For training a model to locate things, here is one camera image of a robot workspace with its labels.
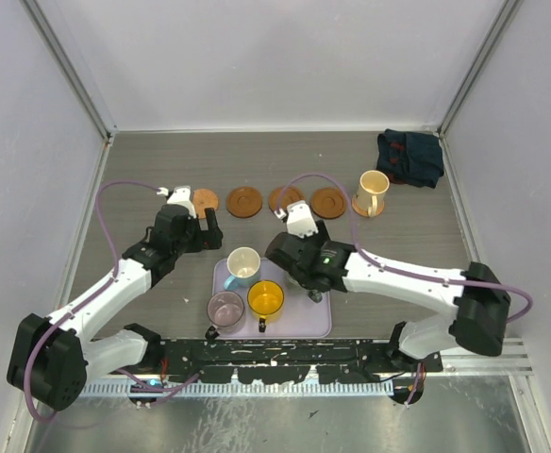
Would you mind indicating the purple glass mug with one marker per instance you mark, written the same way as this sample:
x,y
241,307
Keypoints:
x,y
226,312

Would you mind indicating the cream mug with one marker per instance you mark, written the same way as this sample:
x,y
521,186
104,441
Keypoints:
x,y
373,185

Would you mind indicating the woven rattan coaster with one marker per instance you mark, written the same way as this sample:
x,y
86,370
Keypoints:
x,y
373,210
203,199

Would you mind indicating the dark blue folded cloth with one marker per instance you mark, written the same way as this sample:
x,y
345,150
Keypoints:
x,y
411,158

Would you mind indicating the yellow mug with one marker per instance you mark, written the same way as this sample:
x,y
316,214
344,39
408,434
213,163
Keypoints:
x,y
266,302

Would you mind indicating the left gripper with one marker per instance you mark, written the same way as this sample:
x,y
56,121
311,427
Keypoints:
x,y
205,240

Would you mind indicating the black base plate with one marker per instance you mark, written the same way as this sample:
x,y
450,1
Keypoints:
x,y
271,361

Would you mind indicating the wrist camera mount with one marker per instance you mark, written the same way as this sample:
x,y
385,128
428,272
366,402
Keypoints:
x,y
298,219
180,196

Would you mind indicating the white and blue mug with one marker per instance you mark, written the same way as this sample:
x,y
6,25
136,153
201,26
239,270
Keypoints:
x,y
243,266

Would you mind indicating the lavender plastic tray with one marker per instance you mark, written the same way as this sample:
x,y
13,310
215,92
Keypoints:
x,y
301,317

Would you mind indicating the brown wooden coaster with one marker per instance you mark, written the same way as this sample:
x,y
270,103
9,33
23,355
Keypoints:
x,y
291,195
328,203
244,202

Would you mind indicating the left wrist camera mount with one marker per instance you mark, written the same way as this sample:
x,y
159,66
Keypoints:
x,y
180,196

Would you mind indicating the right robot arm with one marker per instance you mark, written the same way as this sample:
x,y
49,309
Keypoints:
x,y
470,307

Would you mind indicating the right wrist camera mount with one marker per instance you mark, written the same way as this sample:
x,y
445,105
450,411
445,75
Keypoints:
x,y
298,219

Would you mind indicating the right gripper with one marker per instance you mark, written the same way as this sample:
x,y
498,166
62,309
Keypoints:
x,y
321,238

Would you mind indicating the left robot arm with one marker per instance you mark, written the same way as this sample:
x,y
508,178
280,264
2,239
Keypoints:
x,y
55,356

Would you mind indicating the grey green mug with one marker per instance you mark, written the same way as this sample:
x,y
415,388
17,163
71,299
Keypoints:
x,y
314,295

